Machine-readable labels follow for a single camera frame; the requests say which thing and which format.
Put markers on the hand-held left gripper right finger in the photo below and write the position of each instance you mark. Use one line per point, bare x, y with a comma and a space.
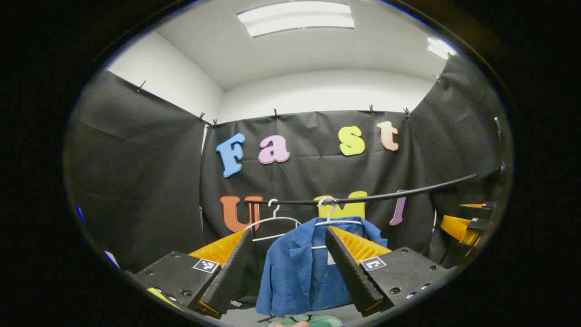
349, 268

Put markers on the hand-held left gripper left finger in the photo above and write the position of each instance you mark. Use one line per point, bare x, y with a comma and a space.
229, 272

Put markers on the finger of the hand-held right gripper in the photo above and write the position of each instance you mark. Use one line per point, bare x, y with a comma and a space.
456, 227
483, 205

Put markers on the green laundry hamper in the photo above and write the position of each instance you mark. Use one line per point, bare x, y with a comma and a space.
317, 321

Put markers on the white plastic clothes hanger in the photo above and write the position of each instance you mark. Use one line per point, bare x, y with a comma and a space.
338, 222
278, 218

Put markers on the black backdrop cloth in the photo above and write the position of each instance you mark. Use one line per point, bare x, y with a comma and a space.
136, 181

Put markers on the small ceiling light panel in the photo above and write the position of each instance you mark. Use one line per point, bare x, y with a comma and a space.
439, 47

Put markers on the large ceiling light panel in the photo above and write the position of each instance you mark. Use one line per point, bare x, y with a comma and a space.
295, 17

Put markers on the black clothes rail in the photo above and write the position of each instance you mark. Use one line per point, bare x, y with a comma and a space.
386, 196

